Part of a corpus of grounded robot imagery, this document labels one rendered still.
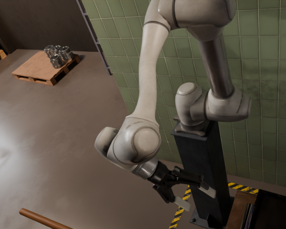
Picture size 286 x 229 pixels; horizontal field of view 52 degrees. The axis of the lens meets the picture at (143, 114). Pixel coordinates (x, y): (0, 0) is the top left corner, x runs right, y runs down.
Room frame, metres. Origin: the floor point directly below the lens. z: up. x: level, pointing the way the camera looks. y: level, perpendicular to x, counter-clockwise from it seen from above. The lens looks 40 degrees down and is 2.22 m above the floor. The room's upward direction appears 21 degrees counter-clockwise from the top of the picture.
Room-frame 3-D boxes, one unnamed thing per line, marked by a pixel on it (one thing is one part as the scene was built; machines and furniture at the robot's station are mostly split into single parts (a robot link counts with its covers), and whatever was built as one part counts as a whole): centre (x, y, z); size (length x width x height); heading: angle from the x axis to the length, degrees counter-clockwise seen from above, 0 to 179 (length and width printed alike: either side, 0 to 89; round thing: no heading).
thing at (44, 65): (4.72, 1.26, 0.15); 1.07 x 0.75 x 0.30; 47
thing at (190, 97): (1.22, -0.27, 1.17); 0.18 x 0.16 x 0.22; 52
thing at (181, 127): (1.24, -0.25, 1.03); 0.22 x 0.18 x 0.06; 47
